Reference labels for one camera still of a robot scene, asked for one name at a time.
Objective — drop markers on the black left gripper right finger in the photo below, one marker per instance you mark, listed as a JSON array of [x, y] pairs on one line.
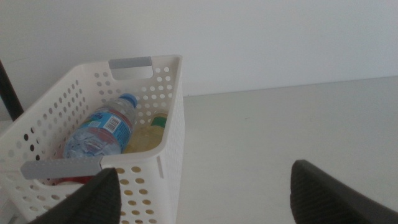
[[320, 199]]

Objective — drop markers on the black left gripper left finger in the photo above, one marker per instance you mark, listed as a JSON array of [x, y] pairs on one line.
[[99, 202]]

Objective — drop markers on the red soda can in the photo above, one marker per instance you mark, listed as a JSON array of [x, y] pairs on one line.
[[74, 180]]

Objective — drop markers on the water bottle blue cap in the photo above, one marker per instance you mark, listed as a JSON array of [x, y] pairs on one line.
[[102, 130]]

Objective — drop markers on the white perforated plastic basket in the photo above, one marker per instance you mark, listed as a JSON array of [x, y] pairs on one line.
[[168, 124]]

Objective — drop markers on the black pole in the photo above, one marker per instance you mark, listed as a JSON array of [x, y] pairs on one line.
[[9, 96]]

